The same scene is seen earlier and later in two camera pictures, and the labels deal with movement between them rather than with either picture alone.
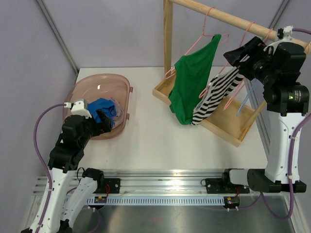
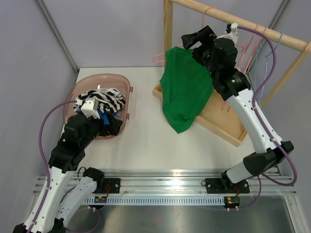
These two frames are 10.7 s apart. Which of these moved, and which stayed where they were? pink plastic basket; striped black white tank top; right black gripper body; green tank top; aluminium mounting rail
Moved: green tank top; striped black white tank top; right black gripper body
Stayed: aluminium mounting rail; pink plastic basket
